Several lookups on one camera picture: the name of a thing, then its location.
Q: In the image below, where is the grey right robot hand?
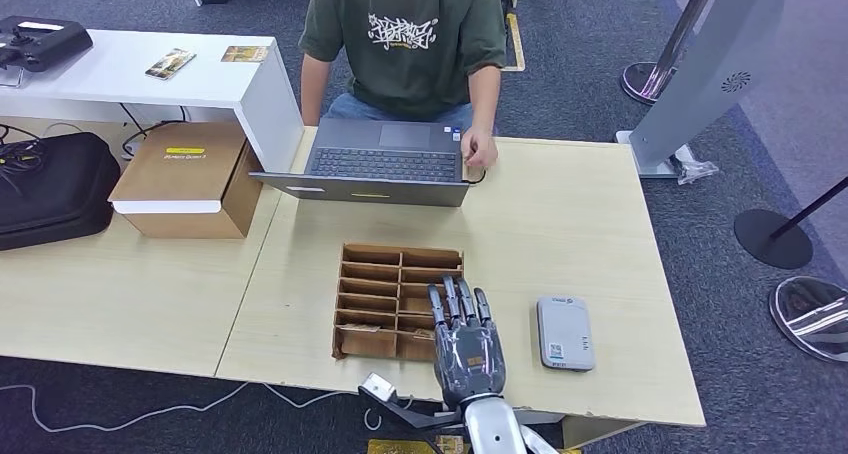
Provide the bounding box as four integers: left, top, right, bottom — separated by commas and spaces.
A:
427, 275, 508, 409

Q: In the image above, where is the person's left hand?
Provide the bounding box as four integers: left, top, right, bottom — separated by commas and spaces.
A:
461, 127, 499, 171

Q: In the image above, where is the autumn trees ID card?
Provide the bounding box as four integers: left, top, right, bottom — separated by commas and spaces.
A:
220, 44, 271, 64

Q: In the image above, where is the white card reader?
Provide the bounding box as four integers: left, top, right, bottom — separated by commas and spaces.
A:
535, 295, 596, 373

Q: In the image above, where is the cardboard card organiser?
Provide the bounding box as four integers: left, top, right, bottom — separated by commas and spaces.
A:
331, 242, 465, 365

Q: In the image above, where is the person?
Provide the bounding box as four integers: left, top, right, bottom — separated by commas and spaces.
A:
298, 0, 508, 171

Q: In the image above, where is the grey laptop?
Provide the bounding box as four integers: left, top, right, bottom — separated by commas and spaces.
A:
248, 118, 472, 208

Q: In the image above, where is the gold box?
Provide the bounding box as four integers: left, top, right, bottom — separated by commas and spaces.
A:
367, 435, 584, 454

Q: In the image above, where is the yellow floor tape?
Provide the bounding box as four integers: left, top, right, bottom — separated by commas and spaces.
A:
503, 13, 526, 75

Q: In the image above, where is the chrome stanchion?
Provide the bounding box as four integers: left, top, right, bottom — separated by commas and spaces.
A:
768, 276, 848, 364
619, 0, 723, 106

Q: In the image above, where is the clear plastic bag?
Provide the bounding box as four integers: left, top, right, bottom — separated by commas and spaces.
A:
670, 144, 720, 186

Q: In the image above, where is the grey kiosk stand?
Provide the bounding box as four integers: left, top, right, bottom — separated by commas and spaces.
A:
614, 0, 821, 181

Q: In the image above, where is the cardboard box with yellow label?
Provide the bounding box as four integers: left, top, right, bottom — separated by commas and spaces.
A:
107, 122, 265, 240

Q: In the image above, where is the black stanchion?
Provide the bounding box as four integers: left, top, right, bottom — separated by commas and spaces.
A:
732, 173, 848, 271

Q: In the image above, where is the smartphone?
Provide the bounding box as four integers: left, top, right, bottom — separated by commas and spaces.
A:
144, 48, 198, 82

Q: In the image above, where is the white shelf desk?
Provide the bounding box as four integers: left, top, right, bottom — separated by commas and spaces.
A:
0, 30, 306, 174

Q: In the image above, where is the black carry case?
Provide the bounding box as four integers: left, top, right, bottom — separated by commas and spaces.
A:
0, 131, 123, 252

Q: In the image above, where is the black controller device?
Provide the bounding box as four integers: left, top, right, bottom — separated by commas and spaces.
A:
0, 15, 95, 73

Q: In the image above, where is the white floor cable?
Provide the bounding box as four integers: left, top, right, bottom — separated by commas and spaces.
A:
0, 379, 413, 436

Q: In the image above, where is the black cable under shelf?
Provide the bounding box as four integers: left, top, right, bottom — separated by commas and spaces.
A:
119, 103, 191, 161

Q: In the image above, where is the black cable bundle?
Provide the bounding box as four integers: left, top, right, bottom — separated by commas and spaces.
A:
0, 123, 49, 194

